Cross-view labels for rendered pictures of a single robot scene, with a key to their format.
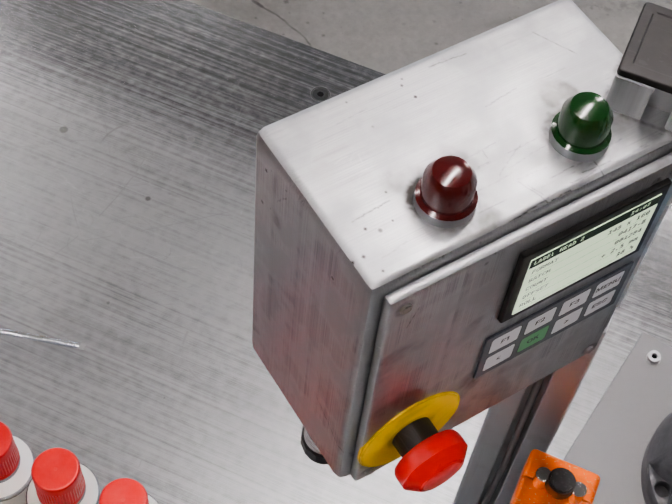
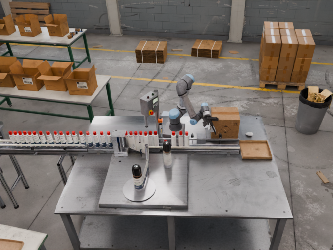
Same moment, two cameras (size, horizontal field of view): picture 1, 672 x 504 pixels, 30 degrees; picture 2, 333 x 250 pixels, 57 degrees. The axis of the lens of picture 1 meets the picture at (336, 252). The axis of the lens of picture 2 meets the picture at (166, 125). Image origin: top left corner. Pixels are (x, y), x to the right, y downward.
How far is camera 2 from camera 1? 2.59 m
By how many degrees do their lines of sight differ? 21
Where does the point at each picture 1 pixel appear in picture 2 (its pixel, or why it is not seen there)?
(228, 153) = (130, 124)
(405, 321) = (148, 102)
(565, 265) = (154, 100)
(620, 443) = (167, 127)
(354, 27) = not seen: hidden behind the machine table
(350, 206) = (144, 99)
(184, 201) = (128, 128)
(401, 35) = not seen: hidden behind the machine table
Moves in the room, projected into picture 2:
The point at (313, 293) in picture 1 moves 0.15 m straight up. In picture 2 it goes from (143, 104) to (142, 91)
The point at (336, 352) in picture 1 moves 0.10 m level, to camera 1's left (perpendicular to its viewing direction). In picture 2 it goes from (145, 106) to (136, 108)
